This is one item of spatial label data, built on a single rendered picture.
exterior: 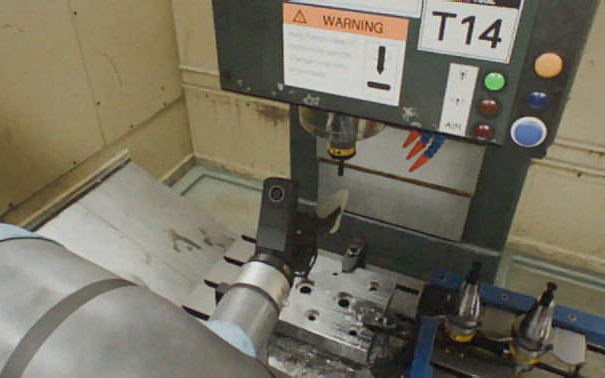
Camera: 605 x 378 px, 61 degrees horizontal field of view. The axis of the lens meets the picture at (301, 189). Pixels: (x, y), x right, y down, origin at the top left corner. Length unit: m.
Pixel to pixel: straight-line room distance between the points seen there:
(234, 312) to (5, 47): 1.18
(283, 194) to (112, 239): 1.19
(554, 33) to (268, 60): 0.34
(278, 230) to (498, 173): 0.88
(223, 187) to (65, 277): 1.98
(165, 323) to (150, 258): 1.49
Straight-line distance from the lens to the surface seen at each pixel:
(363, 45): 0.63
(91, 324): 0.29
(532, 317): 0.90
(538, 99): 0.61
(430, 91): 0.63
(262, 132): 2.11
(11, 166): 1.70
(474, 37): 0.60
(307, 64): 0.67
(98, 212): 1.87
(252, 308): 0.62
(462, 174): 1.43
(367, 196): 1.56
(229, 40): 0.72
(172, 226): 1.87
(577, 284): 2.05
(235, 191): 2.26
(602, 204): 1.92
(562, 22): 0.59
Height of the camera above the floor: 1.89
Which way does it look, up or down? 36 degrees down
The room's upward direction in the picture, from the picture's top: straight up
